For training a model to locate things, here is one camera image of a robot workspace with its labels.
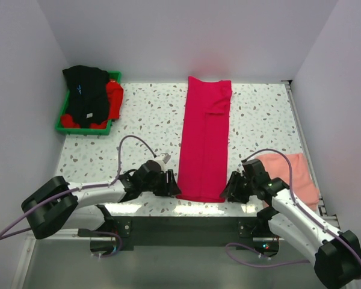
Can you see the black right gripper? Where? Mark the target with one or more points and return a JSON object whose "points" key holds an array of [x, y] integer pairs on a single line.
{"points": [[231, 190]]}

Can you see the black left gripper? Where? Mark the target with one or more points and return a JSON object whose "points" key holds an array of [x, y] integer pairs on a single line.
{"points": [[169, 188]]}

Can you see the magenta t shirt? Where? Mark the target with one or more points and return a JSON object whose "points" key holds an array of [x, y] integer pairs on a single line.
{"points": [[202, 174]]}

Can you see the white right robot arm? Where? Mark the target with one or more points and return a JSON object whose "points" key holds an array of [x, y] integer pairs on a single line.
{"points": [[334, 254]]}

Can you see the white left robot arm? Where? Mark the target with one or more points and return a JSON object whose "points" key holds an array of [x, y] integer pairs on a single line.
{"points": [[59, 204]]}

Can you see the folded peach t shirt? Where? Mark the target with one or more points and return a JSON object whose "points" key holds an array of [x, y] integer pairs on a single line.
{"points": [[303, 185]]}

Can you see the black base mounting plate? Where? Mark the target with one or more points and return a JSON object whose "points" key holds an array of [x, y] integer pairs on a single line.
{"points": [[182, 232]]}

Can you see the red t shirt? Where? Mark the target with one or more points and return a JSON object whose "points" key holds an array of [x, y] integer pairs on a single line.
{"points": [[115, 97]]}

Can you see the black t shirt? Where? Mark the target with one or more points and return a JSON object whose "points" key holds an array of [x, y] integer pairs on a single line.
{"points": [[88, 101]]}

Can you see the green plastic bin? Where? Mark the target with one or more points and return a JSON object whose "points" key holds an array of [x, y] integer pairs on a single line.
{"points": [[85, 131]]}

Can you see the aluminium table frame rail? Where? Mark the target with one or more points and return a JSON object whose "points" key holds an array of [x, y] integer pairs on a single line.
{"points": [[321, 208]]}

